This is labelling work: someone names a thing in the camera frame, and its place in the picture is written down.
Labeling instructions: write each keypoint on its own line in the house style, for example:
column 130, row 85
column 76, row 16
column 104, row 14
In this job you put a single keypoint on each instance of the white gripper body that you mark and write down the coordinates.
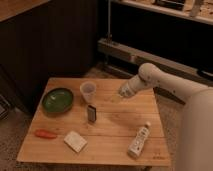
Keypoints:
column 130, row 87

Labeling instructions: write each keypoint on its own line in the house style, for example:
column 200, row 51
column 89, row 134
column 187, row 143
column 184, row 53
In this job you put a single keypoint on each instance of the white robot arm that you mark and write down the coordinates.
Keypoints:
column 195, row 141

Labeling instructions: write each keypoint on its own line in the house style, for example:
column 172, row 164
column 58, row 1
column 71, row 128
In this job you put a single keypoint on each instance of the upright grey eraser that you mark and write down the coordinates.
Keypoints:
column 91, row 111

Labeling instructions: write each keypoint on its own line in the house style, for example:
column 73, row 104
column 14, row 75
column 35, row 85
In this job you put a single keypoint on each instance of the translucent plastic cup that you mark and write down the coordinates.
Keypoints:
column 88, row 90

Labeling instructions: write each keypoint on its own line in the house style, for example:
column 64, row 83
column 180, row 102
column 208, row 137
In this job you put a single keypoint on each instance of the white plastic bottle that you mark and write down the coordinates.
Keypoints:
column 136, row 146

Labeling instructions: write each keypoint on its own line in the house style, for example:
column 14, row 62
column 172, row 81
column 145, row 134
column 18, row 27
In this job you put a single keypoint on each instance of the wooden table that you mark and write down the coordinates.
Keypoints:
column 107, row 139

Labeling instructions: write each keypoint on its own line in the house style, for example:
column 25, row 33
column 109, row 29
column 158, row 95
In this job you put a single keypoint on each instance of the green bowl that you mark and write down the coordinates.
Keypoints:
column 57, row 100

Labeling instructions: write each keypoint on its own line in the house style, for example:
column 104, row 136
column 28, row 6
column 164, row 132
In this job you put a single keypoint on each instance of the white sponge block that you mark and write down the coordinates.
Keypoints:
column 75, row 141

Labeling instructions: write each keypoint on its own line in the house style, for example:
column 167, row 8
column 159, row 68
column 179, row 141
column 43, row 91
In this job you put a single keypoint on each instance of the orange carrot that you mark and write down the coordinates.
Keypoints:
column 45, row 134

